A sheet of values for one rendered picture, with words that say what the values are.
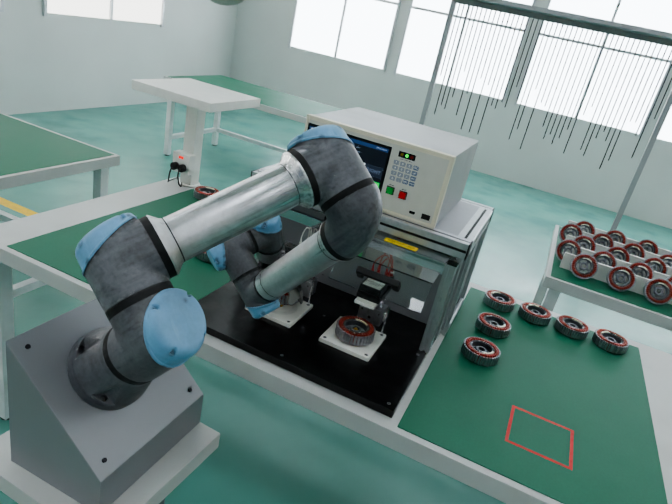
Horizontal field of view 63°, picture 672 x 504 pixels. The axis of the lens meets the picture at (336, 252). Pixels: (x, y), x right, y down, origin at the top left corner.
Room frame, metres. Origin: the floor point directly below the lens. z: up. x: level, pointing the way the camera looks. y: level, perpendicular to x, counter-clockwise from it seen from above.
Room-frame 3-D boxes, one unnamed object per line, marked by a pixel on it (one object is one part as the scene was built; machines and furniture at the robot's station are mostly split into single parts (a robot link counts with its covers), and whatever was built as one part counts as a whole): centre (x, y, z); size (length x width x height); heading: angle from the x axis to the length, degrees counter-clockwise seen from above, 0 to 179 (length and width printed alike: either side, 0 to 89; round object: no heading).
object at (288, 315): (1.41, 0.13, 0.78); 0.15 x 0.15 x 0.01; 71
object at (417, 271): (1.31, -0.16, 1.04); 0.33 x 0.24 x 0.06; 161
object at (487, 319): (1.61, -0.56, 0.77); 0.11 x 0.11 x 0.04
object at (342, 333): (1.33, -0.10, 0.80); 0.11 x 0.11 x 0.04
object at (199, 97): (2.21, 0.68, 0.98); 0.37 x 0.35 x 0.46; 71
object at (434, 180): (1.67, -0.10, 1.22); 0.44 x 0.39 x 0.20; 71
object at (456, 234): (1.67, -0.09, 1.09); 0.68 x 0.44 x 0.05; 71
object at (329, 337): (1.33, -0.10, 0.78); 0.15 x 0.15 x 0.01; 71
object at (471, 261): (1.64, -0.42, 0.91); 0.28 x 0.03 x 0.32; 161
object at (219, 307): (1.38, 0.01, 0.76); 0.64 x 0.47 x 0.02; 71
